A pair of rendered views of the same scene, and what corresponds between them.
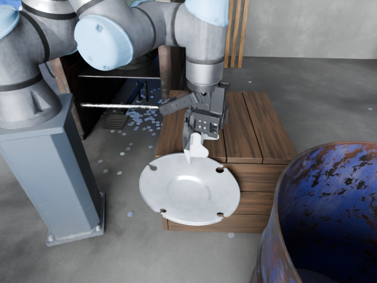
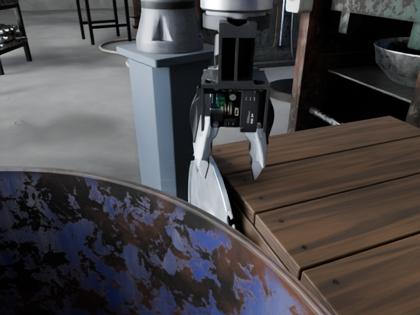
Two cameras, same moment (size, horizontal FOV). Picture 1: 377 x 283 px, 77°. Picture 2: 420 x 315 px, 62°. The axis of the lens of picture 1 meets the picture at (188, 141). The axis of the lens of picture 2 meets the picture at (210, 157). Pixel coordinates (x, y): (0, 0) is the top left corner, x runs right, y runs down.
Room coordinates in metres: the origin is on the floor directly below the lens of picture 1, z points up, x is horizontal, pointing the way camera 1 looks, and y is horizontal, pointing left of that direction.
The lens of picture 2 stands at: (0.28, -0.39, 0.60)
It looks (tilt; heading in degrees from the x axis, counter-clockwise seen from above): 28 degrees down; 67
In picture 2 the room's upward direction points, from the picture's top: straight up
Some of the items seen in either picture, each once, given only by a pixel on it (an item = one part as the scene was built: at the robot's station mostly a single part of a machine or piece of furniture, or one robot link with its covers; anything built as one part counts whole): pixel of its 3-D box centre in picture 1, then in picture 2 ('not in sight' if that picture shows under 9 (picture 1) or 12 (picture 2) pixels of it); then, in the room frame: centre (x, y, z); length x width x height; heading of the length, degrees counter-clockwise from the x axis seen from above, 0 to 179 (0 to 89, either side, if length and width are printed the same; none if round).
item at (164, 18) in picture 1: (153, 24); not in sight; (0.49, 0.07, 0.66); 0.11 x 0.11 x 0.08; 65
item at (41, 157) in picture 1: (59, 174); (174, 137); (0.52, 0.41, 0.23); 0.19 x 0.19 x 0.45; 15
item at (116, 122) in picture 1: (129, 102); not in sight; (1.17, 0.33, 0.14); 0.59 x 0.10 x 0.05; 176
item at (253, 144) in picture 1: (217, 157); (359, 274); (0.66, -0.11, 0.18); 0.40 x 0.38 x 0.35; 178
